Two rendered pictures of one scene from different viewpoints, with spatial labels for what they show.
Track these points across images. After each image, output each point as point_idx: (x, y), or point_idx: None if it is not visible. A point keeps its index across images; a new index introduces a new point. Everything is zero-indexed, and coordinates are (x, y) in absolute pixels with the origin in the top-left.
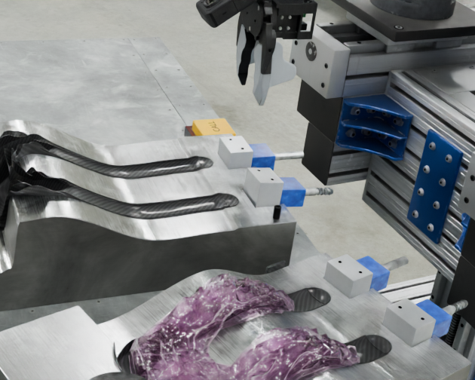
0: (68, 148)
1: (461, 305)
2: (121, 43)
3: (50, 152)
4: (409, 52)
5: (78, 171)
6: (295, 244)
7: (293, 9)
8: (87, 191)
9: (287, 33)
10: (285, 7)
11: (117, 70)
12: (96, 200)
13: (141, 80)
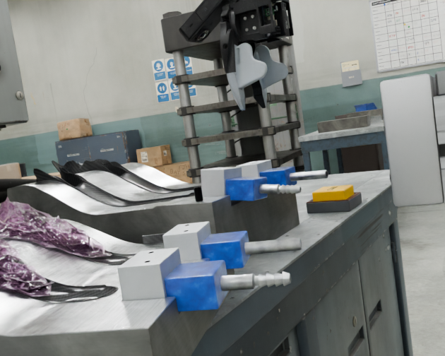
0: (140, 174)
1: (273, 277)
2: (374, 171)
3: (107, 169)
4: None
5: (114, 181)
6: (275, 257)
7: (246, 5)
8: (93, 186)
9: (255, 33)
10: (239, 5)
11: (342, 181)
12: (96, 193)
13: (350, 184)
